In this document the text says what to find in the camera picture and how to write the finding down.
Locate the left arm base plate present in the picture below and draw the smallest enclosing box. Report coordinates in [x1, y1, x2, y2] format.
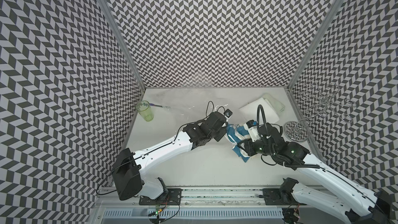
[139, 188, 182, 206]

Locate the green plastic cup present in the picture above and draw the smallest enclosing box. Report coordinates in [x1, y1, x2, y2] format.
[135, 101, 154, 122]

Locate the black corrugated right cable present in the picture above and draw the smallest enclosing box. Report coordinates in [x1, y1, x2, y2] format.
[256, 104, 321, 170]

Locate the aluminium frame rail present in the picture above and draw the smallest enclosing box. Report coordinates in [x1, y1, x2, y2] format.
[93, 186, 358, 209]

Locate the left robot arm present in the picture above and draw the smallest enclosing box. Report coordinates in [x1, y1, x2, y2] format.
[111, 109, 233, 201]

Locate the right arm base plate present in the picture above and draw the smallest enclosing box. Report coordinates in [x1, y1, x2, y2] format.
[259, 188, 299, 206]

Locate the blue and cream towel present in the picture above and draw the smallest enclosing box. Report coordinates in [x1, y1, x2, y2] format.
[225, 124, 258, 163]

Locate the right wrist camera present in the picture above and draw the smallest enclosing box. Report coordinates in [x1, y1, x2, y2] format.
[244, 120, 260, 142]

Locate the purple toothbrush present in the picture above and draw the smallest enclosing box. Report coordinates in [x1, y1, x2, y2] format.
[149, 103, 171, 110]

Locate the pale green folded cloth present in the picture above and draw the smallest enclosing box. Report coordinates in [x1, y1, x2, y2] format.
[262, 93, 285, 114]

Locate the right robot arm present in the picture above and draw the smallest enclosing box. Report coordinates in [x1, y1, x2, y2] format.
[228, 121, 392, 224]

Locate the clear plastic vacuum bag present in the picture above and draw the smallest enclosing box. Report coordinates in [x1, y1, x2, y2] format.
[156, 88, 245, 134]

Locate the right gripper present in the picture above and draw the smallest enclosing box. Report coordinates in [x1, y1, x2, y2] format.
[236, 137, 276, 157]

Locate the white folded towel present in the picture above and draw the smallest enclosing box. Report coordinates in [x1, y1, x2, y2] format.
[238, 97, 280, 125]

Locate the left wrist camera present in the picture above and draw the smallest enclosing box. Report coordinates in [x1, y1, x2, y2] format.
[223, 109, 233, 120]

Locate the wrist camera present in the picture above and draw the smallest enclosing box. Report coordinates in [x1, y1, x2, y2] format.
[244, 120, 260, 142]
[223, 109, 233, 120]

